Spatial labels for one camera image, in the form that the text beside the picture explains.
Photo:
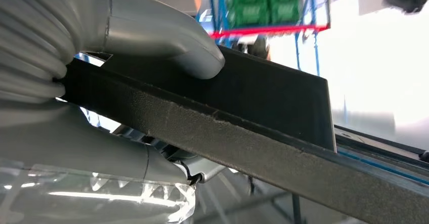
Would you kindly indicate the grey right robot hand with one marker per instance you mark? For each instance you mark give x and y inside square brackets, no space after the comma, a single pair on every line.
[151,28]

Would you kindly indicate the blue metal shelf rack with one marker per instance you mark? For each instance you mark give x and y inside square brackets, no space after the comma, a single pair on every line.
[217,1]

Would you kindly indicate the red horizontal beam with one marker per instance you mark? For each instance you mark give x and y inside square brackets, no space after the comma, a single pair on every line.
[268,31]

